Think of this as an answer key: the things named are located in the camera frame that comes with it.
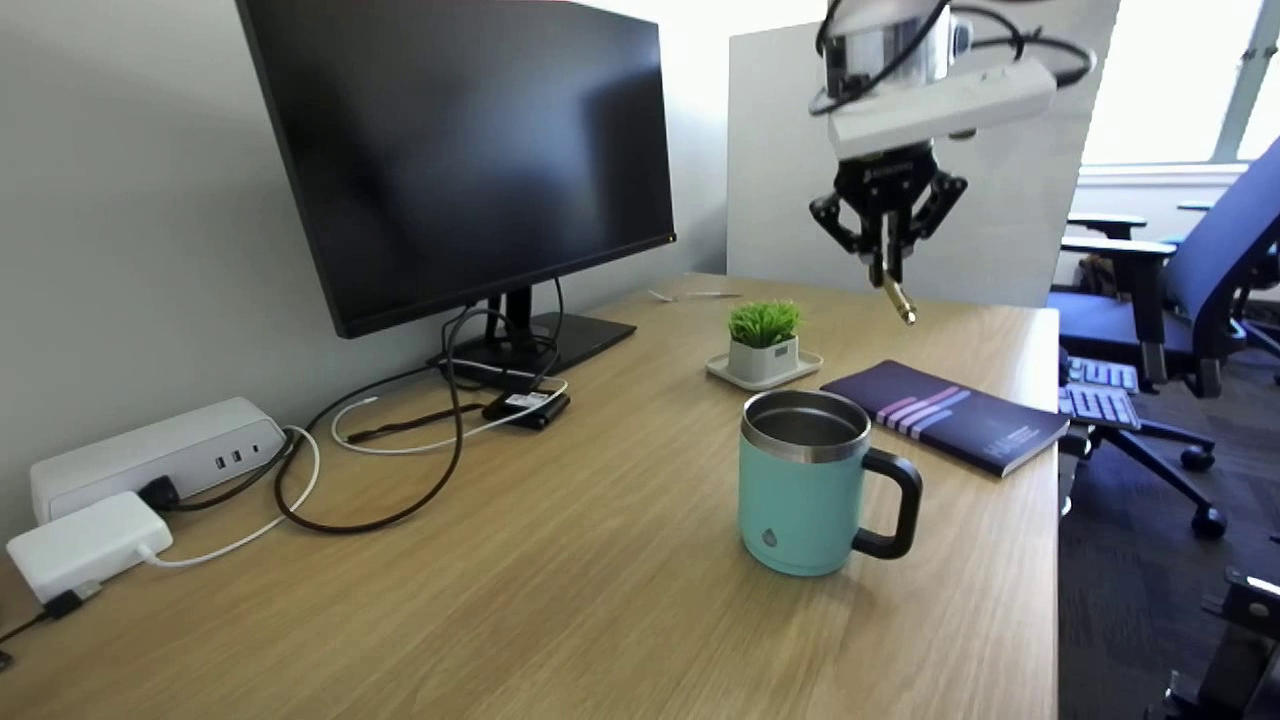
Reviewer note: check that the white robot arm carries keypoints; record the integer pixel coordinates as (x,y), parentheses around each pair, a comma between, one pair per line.
(882,46)

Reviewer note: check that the small potted green plant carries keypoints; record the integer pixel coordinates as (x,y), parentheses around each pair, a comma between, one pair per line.
(761,347)

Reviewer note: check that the small black adapter dongle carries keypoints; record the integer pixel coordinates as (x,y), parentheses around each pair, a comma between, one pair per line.
(526,411)

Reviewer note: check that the gold pen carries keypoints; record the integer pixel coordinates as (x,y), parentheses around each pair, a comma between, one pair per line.
(900,300)

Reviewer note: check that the blue office chair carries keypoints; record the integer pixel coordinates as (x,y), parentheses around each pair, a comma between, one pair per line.
(1165,318)

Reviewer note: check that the teal insulated mug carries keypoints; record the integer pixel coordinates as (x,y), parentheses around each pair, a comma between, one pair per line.
(800,485)

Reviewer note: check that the black computer monitor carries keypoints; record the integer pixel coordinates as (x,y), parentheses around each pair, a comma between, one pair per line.
(467,149)

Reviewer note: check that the white power strip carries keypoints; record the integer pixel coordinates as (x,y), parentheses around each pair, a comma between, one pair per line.
(193,454)

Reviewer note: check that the white power adapter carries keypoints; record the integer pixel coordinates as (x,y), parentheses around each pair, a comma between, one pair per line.
(88,547)

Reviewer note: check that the dark purple notebook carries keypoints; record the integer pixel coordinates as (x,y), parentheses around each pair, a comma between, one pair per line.
(948,418)

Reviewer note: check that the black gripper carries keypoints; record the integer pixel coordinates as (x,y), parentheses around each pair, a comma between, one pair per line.
(894,199)

